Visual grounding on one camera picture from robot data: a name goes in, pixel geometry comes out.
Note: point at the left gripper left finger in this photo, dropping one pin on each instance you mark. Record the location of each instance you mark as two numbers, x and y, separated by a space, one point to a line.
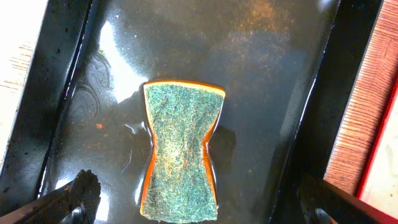
75 202

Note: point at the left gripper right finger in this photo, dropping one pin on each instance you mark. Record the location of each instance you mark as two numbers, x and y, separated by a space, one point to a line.
322 202

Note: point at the green and orange sponge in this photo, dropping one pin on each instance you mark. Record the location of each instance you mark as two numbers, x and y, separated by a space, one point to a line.
180 185

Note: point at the red plastic tray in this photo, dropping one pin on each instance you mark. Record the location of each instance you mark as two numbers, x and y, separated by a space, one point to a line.
378 187

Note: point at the black rectangular water tray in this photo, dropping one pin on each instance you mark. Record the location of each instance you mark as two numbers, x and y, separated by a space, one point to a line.
287 68

